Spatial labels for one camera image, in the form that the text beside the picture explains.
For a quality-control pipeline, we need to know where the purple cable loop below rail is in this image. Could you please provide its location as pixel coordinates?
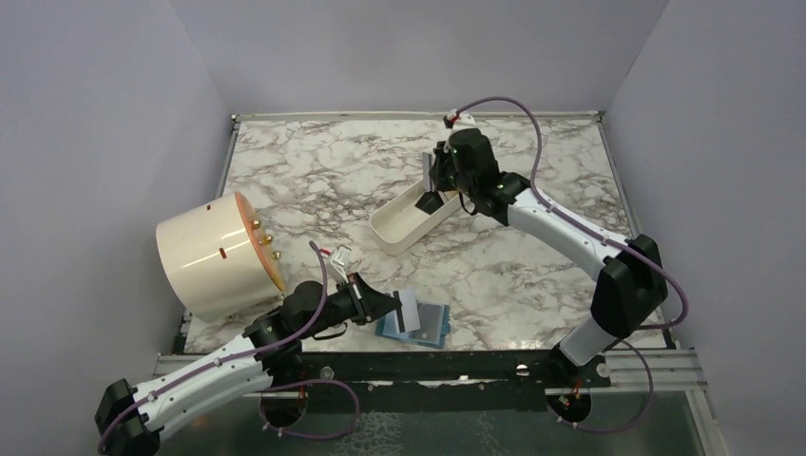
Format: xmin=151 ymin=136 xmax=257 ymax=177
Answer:
xmin=259 ymin=377 xmax=361 ymax=441

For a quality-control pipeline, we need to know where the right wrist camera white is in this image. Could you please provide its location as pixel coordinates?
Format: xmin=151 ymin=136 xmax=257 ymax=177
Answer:
xmin=442 ymin=111 xmax=478 ymax=131

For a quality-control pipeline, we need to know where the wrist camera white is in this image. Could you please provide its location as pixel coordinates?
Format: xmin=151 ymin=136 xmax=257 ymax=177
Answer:
xmin=442 ymin=111 xmax=478 ymax=131
xmin=327 ymin=245 xmax=352 ymax=283

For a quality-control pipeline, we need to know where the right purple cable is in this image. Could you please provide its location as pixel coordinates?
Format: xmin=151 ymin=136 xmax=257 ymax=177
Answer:
xmin=450 ymin=96 xmax=691 ymax=434

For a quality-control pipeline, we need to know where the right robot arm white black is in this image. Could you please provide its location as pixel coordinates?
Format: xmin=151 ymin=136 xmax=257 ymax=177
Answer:
xmin=429 ymin=127 xmax=668 ymax=387

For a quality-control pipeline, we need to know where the blue leather card holder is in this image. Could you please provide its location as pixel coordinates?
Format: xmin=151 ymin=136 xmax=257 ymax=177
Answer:
xmin=375 ymin=301 xmax=451 ymax=350

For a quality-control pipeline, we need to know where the white credit card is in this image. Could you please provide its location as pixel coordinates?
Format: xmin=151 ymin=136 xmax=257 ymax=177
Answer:
xmin=393 ymin=289 xmax=421 ymax=333

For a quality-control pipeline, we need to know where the white oblong plastic tray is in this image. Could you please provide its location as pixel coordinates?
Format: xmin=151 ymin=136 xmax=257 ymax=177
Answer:
xmin=369 ymin=179 xmax=460 ymax=256

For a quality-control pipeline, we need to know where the black card in tray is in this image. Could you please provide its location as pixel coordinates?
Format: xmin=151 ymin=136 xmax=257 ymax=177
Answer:
xmin=415 ymin=191 xmax=445 ymax=216

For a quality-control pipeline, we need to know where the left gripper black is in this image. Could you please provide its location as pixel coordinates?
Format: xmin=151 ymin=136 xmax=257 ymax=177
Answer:
xmin=299 ymin=273 xmax=402 ymax=340

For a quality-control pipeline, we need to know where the cream cylindrical container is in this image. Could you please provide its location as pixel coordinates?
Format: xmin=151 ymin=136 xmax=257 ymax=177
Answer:
xmin=155 ymin=192 xmax=287 ymax=323

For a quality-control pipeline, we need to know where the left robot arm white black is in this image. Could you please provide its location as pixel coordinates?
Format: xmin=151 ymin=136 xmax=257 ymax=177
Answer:
xmin=94 ymin=273 xmax=401 ymax=455

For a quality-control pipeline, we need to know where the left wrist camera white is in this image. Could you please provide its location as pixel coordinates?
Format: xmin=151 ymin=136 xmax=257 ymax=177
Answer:
xmin=327 ymin=245 xmax=352 ymax=283

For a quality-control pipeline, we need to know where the grey card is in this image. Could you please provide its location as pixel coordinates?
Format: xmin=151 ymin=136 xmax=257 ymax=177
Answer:
xmin=412 ymin=302 xmax=446 ymax=348

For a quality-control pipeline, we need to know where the black front mounting rail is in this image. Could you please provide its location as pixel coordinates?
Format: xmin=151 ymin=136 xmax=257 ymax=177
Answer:
xmin=260 ymin=349 xmax=605 ymax=417

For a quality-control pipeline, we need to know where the white cards stack in tray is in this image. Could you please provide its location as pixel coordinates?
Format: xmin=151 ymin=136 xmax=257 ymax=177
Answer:
xmin=422 ymin=153 xmax=435 ymax=193

